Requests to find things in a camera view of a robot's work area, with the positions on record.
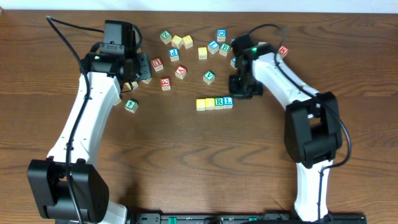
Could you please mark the yellow S wooden block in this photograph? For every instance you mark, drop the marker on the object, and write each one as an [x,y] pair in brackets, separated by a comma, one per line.
[202,53]

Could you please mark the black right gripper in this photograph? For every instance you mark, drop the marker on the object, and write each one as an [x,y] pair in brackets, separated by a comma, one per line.
[244,88]

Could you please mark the green V block centre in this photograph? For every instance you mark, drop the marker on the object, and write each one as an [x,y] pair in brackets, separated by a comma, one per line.
[209,77]

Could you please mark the yellow O wooden block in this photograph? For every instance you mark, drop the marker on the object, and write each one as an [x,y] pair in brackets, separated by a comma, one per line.
[209,103]

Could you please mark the red A wooden block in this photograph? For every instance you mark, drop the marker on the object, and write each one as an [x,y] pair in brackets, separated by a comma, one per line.
[180,72]

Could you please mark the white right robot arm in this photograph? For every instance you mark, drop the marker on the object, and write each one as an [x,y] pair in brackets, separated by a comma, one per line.
[313,128]

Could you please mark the green Z wooden block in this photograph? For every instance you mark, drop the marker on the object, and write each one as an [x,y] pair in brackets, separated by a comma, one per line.
[166,37]

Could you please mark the green 4 wooden block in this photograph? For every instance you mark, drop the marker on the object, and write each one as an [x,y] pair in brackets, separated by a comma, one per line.
[131,106]

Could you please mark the red M wooden block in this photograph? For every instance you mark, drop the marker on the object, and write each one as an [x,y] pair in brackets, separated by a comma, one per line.
[283,51]

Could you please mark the blue l block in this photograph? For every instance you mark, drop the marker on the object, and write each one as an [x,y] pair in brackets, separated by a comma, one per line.
[228,102]
[213,47]

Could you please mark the yellow block beside Z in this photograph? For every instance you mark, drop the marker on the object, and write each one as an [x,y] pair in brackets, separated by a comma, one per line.
[176,41]

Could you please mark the green R wooden block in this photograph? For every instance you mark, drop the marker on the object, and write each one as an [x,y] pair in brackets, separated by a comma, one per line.
[219,103]

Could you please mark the yellow K wooden block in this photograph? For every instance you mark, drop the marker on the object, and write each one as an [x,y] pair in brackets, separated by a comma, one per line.
[131,85]

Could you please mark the red U block left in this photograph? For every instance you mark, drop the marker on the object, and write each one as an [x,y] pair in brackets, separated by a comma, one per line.
[157,64]

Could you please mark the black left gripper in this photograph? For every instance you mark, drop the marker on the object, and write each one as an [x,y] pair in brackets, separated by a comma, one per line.
[143,66]

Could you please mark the blue P wooden block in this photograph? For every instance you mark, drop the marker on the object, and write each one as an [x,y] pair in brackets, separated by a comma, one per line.
[174,54]

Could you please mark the yellow Q wooden block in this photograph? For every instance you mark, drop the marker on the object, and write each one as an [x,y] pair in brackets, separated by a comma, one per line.
[187,41]

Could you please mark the green B wooden block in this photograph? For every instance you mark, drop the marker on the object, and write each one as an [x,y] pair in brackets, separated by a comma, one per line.
[224,49]

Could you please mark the blue D block top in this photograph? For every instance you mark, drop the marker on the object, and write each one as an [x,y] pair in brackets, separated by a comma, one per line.
[221,35]

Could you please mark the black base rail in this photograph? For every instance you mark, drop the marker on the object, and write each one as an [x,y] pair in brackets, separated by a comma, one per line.
[272,217]

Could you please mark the green N wooden block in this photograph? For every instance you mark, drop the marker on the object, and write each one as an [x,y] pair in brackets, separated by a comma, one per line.
[147,81]

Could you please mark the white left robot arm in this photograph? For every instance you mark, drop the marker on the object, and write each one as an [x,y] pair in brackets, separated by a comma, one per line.
[66,185]

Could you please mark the yellow C wooden block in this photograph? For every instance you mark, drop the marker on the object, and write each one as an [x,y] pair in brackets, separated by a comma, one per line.
[201,104]

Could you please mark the blue I wooden block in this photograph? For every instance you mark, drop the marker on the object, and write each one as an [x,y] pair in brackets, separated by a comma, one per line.
[233,62]

